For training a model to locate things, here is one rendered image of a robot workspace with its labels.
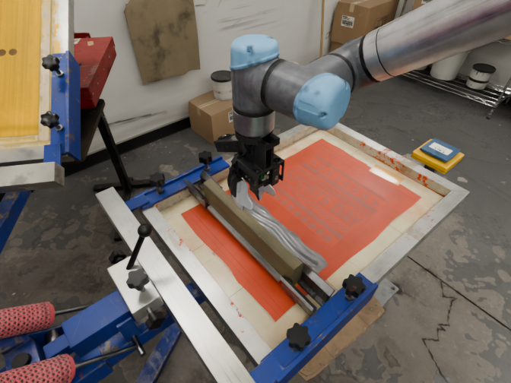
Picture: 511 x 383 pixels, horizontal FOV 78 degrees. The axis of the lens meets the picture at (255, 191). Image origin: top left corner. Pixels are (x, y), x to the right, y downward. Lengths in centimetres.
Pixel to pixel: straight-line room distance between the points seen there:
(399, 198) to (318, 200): 25
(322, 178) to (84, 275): 157
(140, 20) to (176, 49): 33
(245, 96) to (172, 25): 219
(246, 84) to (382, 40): 20
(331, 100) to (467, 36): 17
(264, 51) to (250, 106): 9
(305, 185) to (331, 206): 11
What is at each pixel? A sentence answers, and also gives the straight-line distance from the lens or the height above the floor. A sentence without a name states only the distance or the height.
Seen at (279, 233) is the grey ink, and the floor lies 96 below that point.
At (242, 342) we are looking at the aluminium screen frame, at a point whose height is 99.
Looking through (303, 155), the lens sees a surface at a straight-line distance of 114.
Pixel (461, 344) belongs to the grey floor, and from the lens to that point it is 202.
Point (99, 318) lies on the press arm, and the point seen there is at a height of 104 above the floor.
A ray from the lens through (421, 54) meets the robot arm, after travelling 50.
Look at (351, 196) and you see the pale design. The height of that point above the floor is 96.
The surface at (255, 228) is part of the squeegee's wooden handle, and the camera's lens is 75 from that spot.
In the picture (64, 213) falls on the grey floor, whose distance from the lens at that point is 258.
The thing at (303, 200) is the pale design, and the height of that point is 96.
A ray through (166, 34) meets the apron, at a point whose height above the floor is 86.
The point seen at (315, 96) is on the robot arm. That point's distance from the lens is 44.
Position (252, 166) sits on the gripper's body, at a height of 126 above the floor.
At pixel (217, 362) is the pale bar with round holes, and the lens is 63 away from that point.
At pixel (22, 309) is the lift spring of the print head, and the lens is 74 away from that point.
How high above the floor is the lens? 164
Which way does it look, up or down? 44 degrees down
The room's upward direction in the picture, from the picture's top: straight up
